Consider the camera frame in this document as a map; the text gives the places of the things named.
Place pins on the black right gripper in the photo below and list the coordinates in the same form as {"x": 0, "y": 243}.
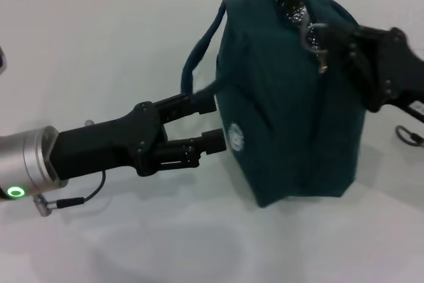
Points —
{"x": 397, "y": 71}

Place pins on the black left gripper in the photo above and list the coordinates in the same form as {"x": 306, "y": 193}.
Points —
{"x": 99, "y": 144}

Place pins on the teal insulated lunch bag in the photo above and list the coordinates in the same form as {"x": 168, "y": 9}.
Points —
{"x": 285, "y": 114}

